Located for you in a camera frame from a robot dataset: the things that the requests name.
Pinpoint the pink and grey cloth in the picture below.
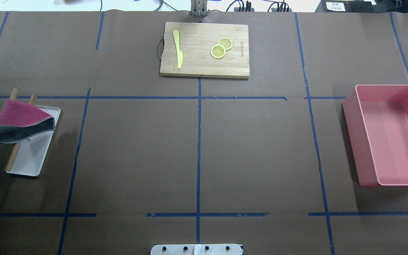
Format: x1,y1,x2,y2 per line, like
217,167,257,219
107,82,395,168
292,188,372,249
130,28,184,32
0,100,56,144

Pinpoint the wooden stick right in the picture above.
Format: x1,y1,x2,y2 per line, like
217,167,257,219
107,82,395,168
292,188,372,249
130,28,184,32
4,88,37,172

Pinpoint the white rectangular tray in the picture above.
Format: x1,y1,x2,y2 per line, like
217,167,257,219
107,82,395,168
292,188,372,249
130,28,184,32
5,105,61,177

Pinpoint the yellow plastic knife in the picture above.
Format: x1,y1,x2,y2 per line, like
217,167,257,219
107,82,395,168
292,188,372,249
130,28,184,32
172,30,183,69

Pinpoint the bamboo cutting board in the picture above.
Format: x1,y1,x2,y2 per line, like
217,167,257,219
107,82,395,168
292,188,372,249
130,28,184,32
160,22,250,79

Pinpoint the lemon slice front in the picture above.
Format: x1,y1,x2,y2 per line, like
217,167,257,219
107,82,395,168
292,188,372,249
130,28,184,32
209,44,226,59

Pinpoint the pink plastic bin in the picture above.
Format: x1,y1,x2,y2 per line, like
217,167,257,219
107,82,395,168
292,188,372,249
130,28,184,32
342,85,408,187

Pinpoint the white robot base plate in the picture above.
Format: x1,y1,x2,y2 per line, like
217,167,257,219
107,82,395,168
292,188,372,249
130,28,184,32
150,243,244,255

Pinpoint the metal frame post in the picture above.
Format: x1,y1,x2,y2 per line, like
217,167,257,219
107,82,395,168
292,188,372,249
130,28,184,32
191,0,208,17

